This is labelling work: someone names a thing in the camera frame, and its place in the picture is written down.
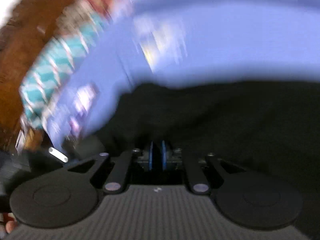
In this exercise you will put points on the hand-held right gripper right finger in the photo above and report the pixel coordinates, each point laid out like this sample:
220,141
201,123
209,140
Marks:
164,156

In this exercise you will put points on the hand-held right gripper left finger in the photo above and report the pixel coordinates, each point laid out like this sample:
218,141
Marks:
151,156

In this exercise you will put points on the black pants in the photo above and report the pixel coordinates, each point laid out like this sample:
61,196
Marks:
225,125

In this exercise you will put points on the teal patterned cloth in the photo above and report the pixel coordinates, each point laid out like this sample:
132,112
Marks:
57,65

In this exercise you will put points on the blue printed blanket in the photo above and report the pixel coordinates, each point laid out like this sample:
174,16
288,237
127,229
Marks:
200,42

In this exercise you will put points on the brown wooden bed frame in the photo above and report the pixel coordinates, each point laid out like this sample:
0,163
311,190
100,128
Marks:
22,55

